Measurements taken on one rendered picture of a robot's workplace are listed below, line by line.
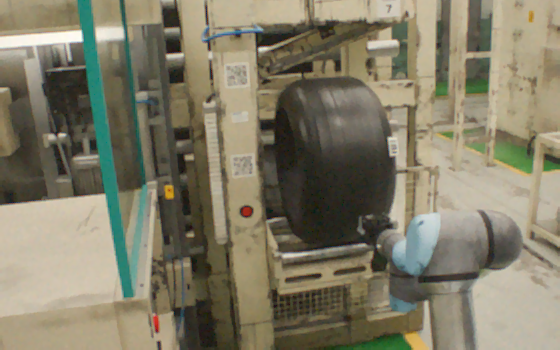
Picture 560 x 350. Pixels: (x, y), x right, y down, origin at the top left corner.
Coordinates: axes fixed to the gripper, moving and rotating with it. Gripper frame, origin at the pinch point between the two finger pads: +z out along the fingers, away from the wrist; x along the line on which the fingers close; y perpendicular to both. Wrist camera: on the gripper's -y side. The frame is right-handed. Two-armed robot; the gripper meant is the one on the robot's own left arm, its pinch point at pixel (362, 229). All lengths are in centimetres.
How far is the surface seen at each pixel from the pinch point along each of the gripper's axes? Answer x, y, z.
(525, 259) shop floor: -168, -85, 137
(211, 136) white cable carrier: 43, 32, 15
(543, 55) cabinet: -339, 55, 329
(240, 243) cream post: 37.1, -5.2, 18.5
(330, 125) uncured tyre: 9.0, 33.8, -0.9
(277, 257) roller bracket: 26.7, -7.8, 7.3
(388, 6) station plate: -27, 73, 35
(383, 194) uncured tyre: -5.8, 11.5, -3.9
